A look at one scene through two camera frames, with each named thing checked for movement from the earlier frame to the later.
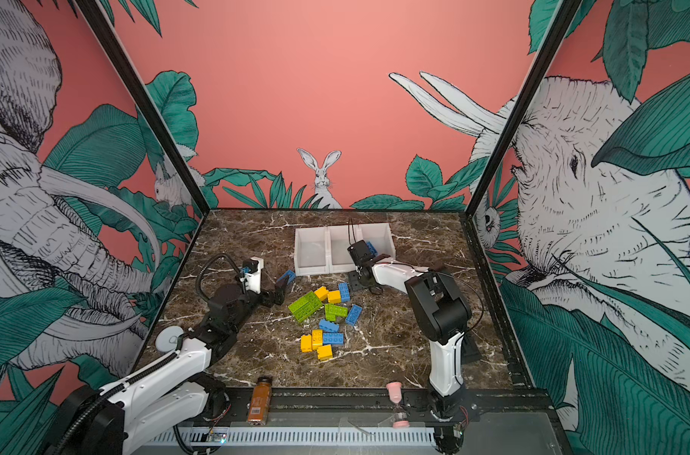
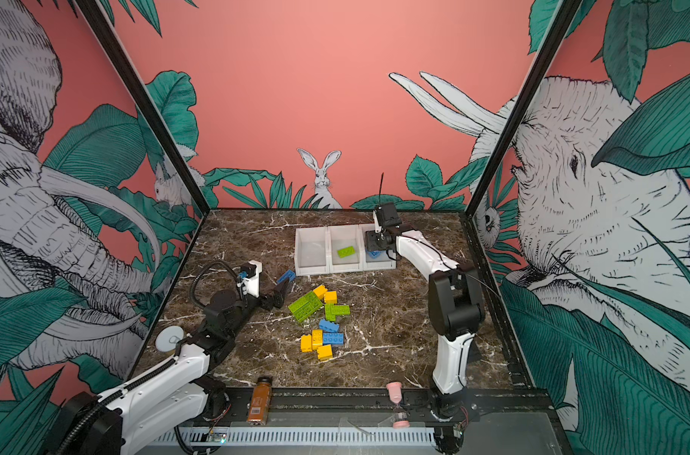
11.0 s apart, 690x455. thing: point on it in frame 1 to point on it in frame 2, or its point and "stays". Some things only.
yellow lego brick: x=334 y=297 stays
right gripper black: x=355 y=282 to x=372 y=241
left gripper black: x=269 y=300 stays
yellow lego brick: x=322 y=293 stays
